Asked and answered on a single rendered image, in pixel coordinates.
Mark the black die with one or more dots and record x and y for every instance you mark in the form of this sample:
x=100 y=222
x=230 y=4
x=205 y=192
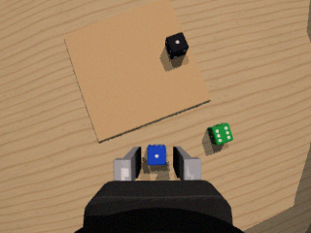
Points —
x=176 y=45

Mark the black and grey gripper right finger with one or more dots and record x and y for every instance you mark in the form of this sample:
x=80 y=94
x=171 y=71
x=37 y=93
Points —
x=185 y=166

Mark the tan square mat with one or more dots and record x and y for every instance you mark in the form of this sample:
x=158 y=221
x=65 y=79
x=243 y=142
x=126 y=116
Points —
x=125 y=73

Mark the dark blue die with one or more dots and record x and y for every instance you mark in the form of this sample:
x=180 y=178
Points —
x=156 y=154

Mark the green die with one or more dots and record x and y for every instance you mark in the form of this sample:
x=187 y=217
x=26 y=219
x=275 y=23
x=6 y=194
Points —
x=220 y=134

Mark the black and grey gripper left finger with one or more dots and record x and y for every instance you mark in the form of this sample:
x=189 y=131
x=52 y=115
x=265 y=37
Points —
x=129 y=167

